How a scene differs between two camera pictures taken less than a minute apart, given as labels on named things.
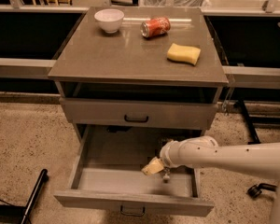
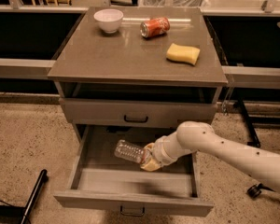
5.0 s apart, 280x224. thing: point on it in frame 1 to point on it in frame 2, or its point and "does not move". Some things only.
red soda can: [155, 26] does not move
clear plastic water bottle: [166, 173] to [131, 151]
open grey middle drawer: [110, 174] does not move
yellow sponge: [182, 53] does not move
